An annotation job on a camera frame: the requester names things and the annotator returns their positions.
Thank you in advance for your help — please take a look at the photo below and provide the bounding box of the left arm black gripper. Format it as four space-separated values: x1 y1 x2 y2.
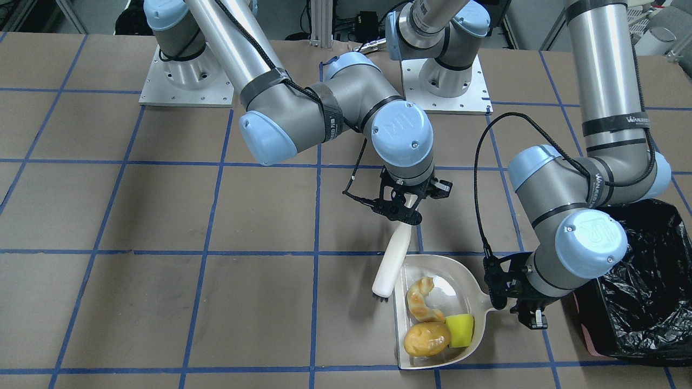
483 252 547 330

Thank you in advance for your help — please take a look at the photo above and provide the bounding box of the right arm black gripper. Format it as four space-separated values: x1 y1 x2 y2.
373 168 453 226

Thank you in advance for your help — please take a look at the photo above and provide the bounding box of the yellow green sponge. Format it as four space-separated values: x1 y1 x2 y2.
445 313 475 348

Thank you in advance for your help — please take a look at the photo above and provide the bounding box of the beige plastic dustpan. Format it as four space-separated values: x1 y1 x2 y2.
394 254 494 370

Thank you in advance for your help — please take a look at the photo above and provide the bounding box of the beige hand brush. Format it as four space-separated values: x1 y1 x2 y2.
371 222 412 302

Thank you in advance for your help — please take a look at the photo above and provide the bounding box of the toy potato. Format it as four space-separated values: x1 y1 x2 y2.
404 322 452 357

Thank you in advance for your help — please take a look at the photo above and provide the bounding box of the toy croissant piece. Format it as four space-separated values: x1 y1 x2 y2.
406 276 445 323

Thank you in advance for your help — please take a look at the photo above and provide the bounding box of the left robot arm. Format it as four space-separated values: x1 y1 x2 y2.
475 1 671 330

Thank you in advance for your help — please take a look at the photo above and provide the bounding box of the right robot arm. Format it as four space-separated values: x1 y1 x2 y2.
143 1 453 225

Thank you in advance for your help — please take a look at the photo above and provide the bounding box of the black bag lined bin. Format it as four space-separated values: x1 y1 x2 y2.
574 199 691 367

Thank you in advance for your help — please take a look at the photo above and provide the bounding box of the white cylinder container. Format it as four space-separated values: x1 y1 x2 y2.
634 26 677 56

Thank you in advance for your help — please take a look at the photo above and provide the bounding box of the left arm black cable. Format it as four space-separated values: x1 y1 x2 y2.
474 112 595 260

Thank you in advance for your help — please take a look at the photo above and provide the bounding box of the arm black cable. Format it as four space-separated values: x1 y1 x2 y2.
214 0 379 209
474 112 595 260

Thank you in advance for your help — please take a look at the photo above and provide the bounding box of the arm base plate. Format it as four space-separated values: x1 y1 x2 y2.
139 46 234 108
401 56 494 115

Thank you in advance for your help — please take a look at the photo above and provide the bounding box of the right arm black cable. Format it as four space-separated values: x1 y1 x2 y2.
214 0 379 209

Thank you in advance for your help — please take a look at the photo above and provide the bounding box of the aluminium frame post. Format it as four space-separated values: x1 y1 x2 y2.
309 0 334 50

